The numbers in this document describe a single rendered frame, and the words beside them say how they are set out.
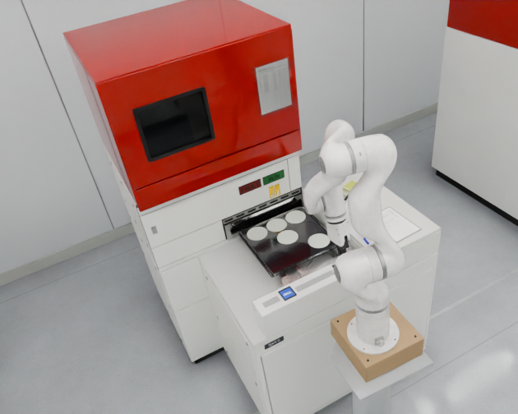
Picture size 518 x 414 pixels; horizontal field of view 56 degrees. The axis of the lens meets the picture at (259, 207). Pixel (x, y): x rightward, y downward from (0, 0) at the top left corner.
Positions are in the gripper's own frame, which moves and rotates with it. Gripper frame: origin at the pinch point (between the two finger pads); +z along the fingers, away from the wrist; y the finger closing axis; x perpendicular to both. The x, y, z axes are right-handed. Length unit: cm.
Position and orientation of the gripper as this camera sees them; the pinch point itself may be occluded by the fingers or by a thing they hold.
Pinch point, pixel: (341, 251)
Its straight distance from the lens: 202.4
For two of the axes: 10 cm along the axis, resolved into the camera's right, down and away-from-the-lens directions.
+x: 8.8, -3.7, 2.9
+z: 2.2, 8.7, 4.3
